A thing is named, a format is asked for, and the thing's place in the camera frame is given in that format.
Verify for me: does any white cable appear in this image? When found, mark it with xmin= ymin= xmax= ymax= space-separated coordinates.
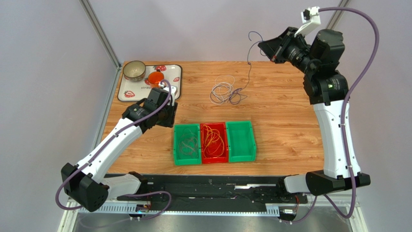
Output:
xmin=209 ymin=75 xmax=236 ymax=105

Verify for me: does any left green plastic bin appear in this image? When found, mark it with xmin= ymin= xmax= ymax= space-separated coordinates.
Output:
xmin=173 ymin=124 xmax=202 ymax=166

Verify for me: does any orange cable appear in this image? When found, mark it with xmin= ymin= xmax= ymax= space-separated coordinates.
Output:
xmin=203 ymin=127 xmax=227 ymax=159

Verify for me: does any red plastic bin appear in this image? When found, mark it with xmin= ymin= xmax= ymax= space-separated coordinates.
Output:
xmin=200 ymin=122 xmax=229 ymax=164

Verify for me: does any right green plastic bin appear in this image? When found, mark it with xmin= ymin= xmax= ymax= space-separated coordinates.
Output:
xmin=225 ymin=121 xmax=256 ymax=162

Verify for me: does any orange glass cup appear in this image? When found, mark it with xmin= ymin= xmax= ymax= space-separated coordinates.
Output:
xmin=147 ymin=71 xmax=164 ymax=88

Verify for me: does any aluminium frame rail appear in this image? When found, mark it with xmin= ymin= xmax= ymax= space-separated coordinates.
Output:
xmin=58 ymin=180 xmax=369 ymax=232

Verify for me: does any ceramic bowl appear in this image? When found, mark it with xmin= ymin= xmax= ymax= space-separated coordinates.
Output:
xmin=123 ymin=60 xmax=146 ymax=82

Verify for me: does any blue cable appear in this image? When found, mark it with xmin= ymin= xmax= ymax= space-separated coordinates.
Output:
xmin=228 ymin=31 xmax=268 ymax=105

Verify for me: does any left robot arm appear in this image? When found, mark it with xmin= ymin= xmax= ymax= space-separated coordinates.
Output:
xmin=55 ymin=86 xmax=178 ymax=212

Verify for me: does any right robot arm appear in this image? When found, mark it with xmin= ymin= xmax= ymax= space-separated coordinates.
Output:
xmin=258 ymin=27 xmax=371 ymax=196

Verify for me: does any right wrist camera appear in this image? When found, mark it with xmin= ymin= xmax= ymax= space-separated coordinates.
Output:
xmin=294 ymin=6 xmax=321 ymax=37

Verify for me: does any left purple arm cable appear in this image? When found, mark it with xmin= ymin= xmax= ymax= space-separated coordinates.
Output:
xmin=55 ymin=79 xmax=173 ymax=223

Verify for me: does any white strawberry tray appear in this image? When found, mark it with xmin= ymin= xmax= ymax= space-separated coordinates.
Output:
xmin=118 ymin=64 xmax=183 ymax=102

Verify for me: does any green plastic bin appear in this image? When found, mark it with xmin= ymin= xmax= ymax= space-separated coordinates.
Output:
xmin=173 ymin=124 xmax=202 ymax=166
xmin=225 ymin=121 xmax=256 ymax=162

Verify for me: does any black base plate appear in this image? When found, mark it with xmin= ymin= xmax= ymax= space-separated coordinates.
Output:
xmin=137 ymin=177 xmax=308 ymax=204

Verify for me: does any yellow cable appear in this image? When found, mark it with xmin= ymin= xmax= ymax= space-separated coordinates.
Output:
xmin=203 ymin=125 xmax=228 ymax=158

